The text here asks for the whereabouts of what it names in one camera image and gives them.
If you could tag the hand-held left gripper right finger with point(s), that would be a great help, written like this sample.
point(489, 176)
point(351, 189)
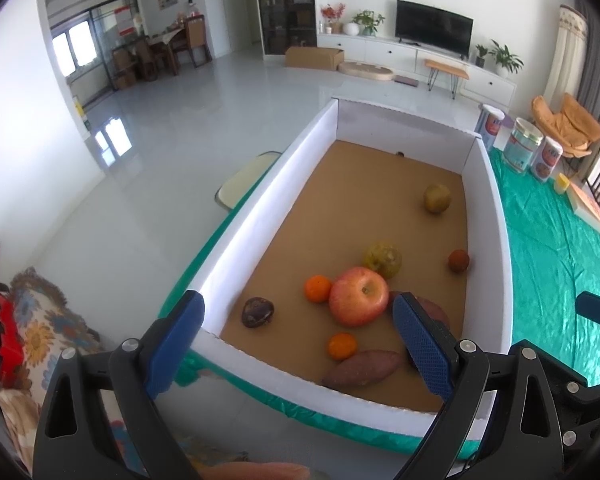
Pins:
point(425, 350)

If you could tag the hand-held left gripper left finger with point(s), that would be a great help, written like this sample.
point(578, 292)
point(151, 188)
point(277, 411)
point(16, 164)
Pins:
point(172, 345)

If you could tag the purple sweet potato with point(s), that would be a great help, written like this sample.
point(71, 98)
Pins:
point(435, 312)
point(362, 368)

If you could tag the small orange tangerine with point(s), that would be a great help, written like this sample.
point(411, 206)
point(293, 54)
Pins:
point(342, 346)
point(317, 288)

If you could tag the red apple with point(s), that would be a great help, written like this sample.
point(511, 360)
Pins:
point(358, 296)

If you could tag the wrinkled dark passion fruit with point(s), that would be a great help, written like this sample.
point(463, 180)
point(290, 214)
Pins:
point(257, 312)

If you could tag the red-brown lychee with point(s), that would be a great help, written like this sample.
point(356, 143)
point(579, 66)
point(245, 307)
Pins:
point(458, 260)

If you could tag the yellow-green pear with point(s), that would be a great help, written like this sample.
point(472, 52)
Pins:
point(382, 259)

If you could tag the golden-brown pear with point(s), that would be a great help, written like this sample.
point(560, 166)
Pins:
point(437, 198)

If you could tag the person's left hand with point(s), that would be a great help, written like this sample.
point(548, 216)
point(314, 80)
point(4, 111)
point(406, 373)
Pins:
point(260, 471)

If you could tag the green tablecloth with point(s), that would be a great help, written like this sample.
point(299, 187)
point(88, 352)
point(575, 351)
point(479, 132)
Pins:
point(545, 270)

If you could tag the thick orange cover book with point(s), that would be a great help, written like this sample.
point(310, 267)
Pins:
point(587, 207)

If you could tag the small yellow lid jar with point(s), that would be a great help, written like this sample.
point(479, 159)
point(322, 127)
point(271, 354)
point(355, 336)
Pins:
point(561, 183)

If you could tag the floral blanket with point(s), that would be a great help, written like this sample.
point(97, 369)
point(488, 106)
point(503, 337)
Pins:
point(40, 320)

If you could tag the red label tin can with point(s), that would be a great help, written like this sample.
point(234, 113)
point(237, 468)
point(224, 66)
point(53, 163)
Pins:
point(547, 158)
point(490, 127)

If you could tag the red cloth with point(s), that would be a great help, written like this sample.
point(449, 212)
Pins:
point(7, 332)

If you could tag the beige seat chair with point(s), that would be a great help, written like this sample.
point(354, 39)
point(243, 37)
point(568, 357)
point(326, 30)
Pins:
point(245, 180)

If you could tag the glass jar with gold lid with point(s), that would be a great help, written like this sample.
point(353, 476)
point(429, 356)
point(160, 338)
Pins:
point(522, 145)

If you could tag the orange lounge chair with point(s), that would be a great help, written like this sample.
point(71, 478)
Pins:
point(567, 125)

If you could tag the small yellow object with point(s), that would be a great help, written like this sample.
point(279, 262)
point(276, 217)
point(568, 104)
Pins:
point(81, 112)

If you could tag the white curtain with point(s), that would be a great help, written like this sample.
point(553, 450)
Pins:
point(567, 55)

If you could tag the leafy plant in white pot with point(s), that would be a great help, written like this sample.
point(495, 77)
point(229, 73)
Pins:
point(505, 60)

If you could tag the purple floor mat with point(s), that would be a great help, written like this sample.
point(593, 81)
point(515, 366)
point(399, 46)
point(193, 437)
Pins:
point(406, 80)

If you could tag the small plant in dark pot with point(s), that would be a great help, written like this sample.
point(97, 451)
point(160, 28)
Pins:
point(481, 55)

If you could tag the wooden bench with hairpin legs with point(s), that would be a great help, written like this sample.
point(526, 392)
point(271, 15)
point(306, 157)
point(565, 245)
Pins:
point(446, 67)

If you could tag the round beige floor cushion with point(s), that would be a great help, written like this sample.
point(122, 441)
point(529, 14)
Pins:
point(365, 70)

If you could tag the wooden dining table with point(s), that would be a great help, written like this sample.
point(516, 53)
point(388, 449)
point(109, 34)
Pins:
point(155, 45)

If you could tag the white television cabinet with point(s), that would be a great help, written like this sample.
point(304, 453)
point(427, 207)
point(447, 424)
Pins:
point(380, 50)

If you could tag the wooden dining chair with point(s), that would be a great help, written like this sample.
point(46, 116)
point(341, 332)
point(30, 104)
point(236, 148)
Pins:
point(195, 40)

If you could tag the glass balcony door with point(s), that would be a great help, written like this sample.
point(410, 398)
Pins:
point(90, 45)

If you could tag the brown cardboard box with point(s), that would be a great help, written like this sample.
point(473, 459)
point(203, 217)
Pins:
point(312, 57)

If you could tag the black television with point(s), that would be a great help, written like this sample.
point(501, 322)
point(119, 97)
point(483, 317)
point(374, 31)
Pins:
point(435, 27)

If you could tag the round white vase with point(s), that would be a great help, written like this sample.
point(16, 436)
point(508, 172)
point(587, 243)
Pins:
point(351, 29)

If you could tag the green leafy potted plant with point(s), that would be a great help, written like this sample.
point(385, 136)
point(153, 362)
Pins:
point(369, 21)

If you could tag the red flowers in vase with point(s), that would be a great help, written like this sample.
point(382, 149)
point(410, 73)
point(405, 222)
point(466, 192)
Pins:
point(332, 15)

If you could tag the dark glass display cabinet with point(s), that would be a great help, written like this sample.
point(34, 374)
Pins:
point(285, 5)

